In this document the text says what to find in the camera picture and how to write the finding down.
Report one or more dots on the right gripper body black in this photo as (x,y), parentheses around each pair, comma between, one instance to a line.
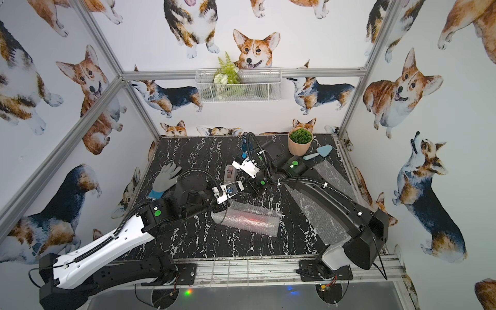
(264,179)

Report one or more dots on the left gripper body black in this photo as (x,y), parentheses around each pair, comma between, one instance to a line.
(216,205)

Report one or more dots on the grey tape dispenser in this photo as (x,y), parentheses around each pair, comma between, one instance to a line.
(230,174)

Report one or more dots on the bubble wrap sheet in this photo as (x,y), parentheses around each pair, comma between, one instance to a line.
(321,215)
(238,209)

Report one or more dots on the red wine bottle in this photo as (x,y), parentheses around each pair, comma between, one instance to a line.
(253,222)

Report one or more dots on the blue wine bottle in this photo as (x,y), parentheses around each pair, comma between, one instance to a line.
(245,146)

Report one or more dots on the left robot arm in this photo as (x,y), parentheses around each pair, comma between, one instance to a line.
(71,279)

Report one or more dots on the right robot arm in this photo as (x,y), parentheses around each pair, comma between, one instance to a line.
(367,230)

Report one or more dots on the grey work glove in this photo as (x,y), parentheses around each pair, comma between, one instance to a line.
(166,179)

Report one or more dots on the potted green plant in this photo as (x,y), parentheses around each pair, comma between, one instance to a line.
(299,141)

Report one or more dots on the teal garden trowel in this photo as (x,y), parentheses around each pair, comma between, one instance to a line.
(322,151)

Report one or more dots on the artificial fern with flower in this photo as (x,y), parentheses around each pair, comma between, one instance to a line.
(226,79)

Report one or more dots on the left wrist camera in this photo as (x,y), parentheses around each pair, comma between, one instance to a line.
(228,191)

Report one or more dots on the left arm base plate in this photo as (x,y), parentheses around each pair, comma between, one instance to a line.
(183,274)

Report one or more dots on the aluminium front rail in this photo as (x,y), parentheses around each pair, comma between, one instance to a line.
(231,272)

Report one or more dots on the white wire wall basket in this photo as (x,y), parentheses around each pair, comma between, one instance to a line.
(262,85)

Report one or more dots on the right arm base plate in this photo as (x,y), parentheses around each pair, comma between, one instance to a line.
(315,270)

